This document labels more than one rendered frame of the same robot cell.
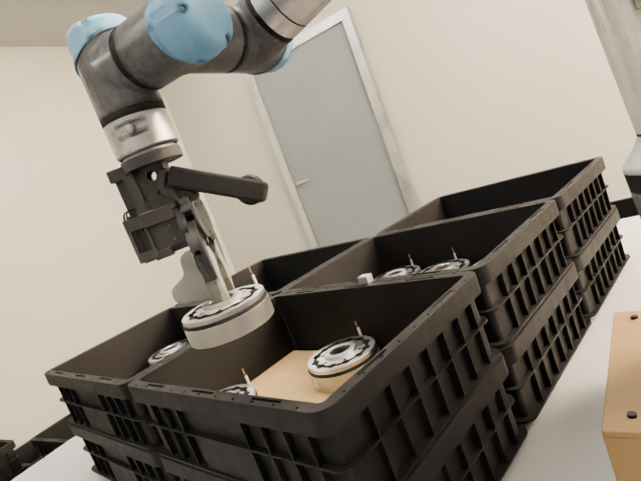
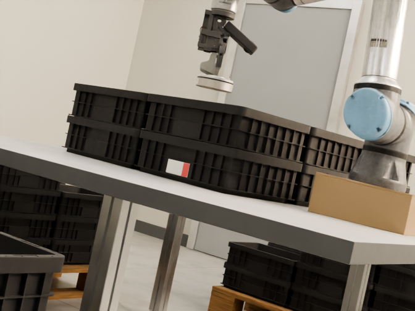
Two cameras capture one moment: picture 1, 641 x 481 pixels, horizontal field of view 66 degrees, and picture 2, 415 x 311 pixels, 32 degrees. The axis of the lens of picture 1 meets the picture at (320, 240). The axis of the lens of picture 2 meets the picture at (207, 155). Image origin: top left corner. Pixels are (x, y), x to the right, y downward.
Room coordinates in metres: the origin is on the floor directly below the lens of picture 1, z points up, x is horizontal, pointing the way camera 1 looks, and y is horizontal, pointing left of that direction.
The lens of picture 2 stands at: (-1.47, 0.12, 0.80)
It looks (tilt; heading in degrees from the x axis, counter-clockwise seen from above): 0 degrees down; 0
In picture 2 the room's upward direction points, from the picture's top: 12 degrees clockwise
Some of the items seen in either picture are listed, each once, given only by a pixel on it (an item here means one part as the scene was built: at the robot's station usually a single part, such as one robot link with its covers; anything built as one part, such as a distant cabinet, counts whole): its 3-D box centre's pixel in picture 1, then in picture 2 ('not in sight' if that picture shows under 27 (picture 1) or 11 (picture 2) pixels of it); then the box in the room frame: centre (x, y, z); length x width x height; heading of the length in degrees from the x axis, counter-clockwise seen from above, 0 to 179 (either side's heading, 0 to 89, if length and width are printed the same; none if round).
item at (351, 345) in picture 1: (340, 350); not in sight; (0.66, 0.03, 0.86); 0.05 x 0.05 x 0.01
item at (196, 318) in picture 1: (223, 304); (215, 79); (0.57, 0.13, 1.00); 0.10 x 0.10 x 0.01
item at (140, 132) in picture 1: (142, 138); (224, 5); (0.60, 0.15, 1.22); 0.08 x 0.08 x 0.05
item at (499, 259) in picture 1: (412, 254); (291, 131); (0.83, -0.14, 0.92); 0.40 x 0.30 x 0.02; 44
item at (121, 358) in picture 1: (167, 365); (139, 115); (0.91, 0.35, 0.87); 0.40 x 0.30 x 0.11; 44
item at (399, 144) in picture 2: not in sight; (390, 124); (0.41, -0.34, 0.97); 0.13 x 0.12 x 0.14; 146
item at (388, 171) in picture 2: not in sight; (380, 168); (0.42, -0.34, 0.85); 0.15 x 0.15 x 0.10
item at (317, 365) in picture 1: (341, 354); not in sight; (0.66, 0.03, 0.86); 0.10 x 0.10 x 0.01
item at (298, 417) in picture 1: (293, 339); (227, 113); (0.62, 0.08, 0.92); 0.40 x 0.30 x 0.02; 44
